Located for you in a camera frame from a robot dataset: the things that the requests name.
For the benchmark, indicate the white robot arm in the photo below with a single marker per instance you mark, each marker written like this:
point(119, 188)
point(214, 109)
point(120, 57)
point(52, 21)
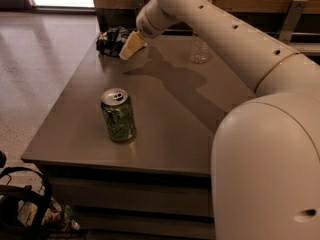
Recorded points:
point(265, 164)

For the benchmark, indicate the right metal bracket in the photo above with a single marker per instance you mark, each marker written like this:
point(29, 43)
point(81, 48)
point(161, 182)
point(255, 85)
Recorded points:
point(291, 20)

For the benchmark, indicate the metal bracket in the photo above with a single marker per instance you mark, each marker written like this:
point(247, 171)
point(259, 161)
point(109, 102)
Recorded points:
point(291, 20)
point(139, 4)

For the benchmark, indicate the left metal bracket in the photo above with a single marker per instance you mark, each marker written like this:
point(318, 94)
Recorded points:
point(139, 4)

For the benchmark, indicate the wooden wall counter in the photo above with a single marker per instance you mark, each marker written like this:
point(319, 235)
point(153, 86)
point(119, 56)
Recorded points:
point(267, 15)

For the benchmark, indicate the blue chip bag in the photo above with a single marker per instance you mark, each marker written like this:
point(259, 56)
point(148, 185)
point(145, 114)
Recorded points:
point(111, 42)

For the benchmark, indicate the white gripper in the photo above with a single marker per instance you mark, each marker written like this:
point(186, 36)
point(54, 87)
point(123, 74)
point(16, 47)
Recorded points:
point(145, 24)

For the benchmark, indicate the clear plastic water bottle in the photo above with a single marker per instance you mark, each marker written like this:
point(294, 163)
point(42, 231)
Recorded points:
point(199, 53)

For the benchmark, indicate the grey table with drawers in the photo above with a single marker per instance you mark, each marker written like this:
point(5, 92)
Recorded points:
point(127, 145)

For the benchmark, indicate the green soda can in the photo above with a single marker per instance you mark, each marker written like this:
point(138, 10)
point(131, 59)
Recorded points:
point(118, 114)

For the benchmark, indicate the black bag with straps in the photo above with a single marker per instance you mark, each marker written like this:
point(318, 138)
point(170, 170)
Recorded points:
point(22, 209)

